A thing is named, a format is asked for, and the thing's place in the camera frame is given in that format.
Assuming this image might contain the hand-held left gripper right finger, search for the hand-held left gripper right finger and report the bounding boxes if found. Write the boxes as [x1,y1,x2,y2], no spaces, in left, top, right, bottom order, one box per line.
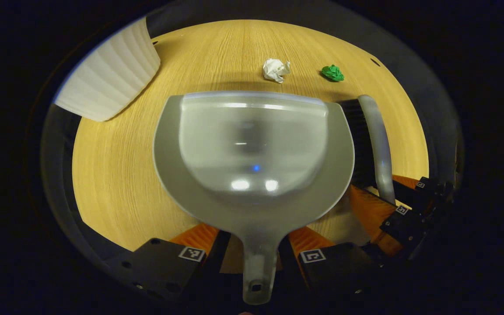
[277,226,380,303]

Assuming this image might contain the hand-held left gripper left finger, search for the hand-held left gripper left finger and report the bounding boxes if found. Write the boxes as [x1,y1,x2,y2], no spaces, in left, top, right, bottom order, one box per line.
[105,223,231,303]

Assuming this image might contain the small white broom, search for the small white broom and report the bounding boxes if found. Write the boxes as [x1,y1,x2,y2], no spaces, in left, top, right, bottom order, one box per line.
[337,95,396,205]

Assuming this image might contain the green paper ball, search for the green paper ball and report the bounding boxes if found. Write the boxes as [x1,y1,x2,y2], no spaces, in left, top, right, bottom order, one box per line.
[321,65,345,82]

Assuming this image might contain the grey plastic dustpan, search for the grey plastic dustpan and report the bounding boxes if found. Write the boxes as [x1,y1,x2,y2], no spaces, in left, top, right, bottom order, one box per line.
[153,91,356,305]

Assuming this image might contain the white paper ball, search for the white paper ball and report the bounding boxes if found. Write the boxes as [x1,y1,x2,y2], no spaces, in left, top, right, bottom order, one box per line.
[263,58,291,84]

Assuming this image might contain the white ribbed garbage bin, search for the white ribbed garbage bin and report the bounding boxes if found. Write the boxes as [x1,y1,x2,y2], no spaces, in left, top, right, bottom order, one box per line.
[53,17,161,122]

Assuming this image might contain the wooden desktop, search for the wooden desktop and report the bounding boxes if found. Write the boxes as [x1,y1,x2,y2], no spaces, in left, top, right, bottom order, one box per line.
[72,19,430,274]

